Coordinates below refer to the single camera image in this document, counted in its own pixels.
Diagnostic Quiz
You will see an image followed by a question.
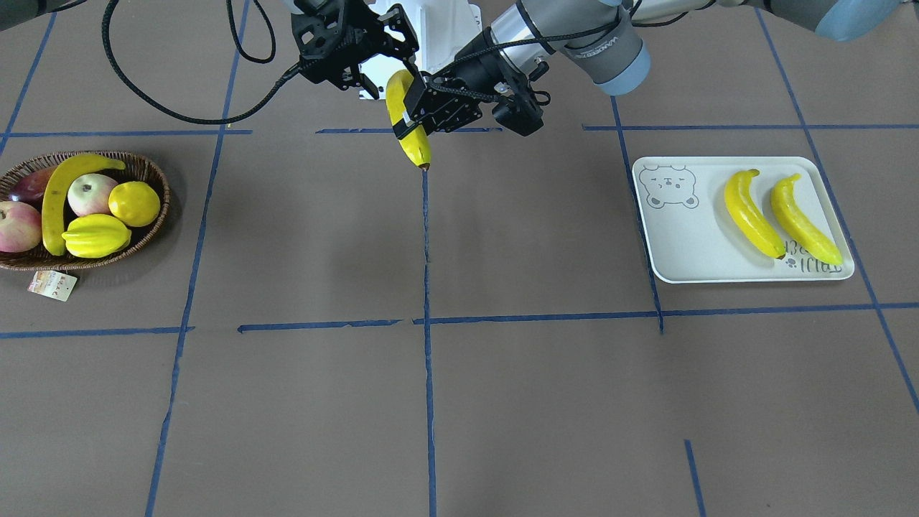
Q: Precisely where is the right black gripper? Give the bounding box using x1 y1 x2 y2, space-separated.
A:
291 1 420 99

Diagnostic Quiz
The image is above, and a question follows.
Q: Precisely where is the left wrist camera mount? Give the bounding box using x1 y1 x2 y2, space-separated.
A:
492 61 551 136

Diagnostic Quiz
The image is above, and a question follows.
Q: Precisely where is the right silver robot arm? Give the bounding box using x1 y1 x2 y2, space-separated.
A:
1 1 419 112

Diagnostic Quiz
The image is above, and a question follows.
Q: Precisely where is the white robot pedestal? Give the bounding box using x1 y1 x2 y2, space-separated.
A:
359 1 482 99

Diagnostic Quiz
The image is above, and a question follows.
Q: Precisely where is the yellow star fruit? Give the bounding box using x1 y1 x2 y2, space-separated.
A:
62 215 132 259

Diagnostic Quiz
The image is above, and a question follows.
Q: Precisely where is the white bear tray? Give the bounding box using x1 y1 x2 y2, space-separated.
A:
631 157 854 284

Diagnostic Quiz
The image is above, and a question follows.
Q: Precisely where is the dark red mango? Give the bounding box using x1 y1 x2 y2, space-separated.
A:
9 166 56 210

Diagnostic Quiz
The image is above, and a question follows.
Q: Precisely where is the yellow pear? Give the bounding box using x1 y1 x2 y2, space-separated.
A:
108 181 161 227

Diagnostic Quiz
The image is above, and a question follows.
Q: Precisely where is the basket paper tag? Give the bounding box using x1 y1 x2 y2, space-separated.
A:
27 269 78 302

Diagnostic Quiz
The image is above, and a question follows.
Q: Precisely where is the pale green pink apple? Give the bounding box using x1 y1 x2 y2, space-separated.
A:
67 173 118 217

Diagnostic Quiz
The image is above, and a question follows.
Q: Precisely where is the brown wicker basket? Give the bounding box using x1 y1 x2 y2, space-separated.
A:
2 151 172 271

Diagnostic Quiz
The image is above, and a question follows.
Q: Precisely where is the yellow banana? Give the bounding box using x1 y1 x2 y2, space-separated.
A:
769 174 844 266
386 69 432 171
722 168 785 261
42 153 127 256

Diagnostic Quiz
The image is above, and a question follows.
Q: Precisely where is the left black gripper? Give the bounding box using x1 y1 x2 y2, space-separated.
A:
393 29 524 140

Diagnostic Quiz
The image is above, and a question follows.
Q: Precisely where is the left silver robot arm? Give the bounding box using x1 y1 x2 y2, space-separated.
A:
387 1 710 140

